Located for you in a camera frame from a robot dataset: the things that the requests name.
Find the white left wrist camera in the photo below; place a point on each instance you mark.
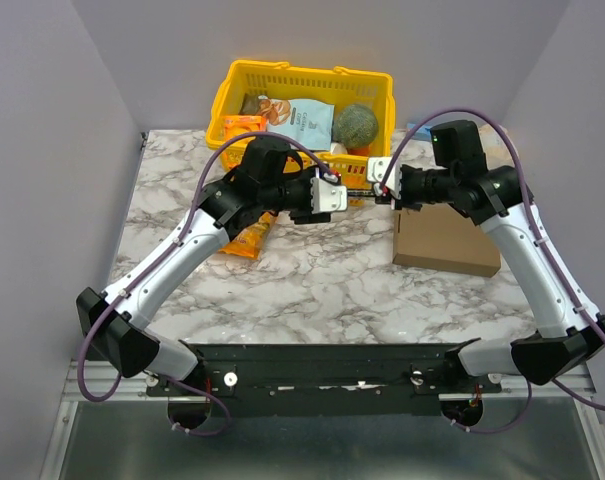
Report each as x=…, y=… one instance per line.
x=328, y=194

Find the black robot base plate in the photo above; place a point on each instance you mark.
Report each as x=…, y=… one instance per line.
x=308, y=380

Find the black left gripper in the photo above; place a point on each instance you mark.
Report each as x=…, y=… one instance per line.
x=305, y=216

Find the light blue cassava chips bag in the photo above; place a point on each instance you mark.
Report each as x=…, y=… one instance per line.
x=307, y=121

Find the green netted melon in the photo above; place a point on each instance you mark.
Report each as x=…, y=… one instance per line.
x=356, y=126

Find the orange fruit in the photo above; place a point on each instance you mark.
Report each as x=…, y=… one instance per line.
x=364, y=151

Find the brown cardboard express box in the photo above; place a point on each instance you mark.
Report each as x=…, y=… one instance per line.
x=438, y=238

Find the white cup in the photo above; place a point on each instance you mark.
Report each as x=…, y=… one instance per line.
x=337, y=148

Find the orange snack box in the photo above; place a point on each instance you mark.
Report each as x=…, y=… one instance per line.
x=235, y=125

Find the blue flat package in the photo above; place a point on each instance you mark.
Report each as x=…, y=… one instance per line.
x=423, y=133

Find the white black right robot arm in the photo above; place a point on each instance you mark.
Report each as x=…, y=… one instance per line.
x=569, y=327

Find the orange gummy candy bag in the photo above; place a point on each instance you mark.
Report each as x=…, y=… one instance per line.
x=250, y=242

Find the red black utility knife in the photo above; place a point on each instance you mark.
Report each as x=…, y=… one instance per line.
x=358, y=196

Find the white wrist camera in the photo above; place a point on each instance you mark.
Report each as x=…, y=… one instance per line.
x=385, y=178
x=328, y=194

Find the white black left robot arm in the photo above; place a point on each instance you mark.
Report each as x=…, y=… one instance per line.
x=269, y=178

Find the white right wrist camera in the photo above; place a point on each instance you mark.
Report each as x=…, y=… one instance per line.
x=385, y=178

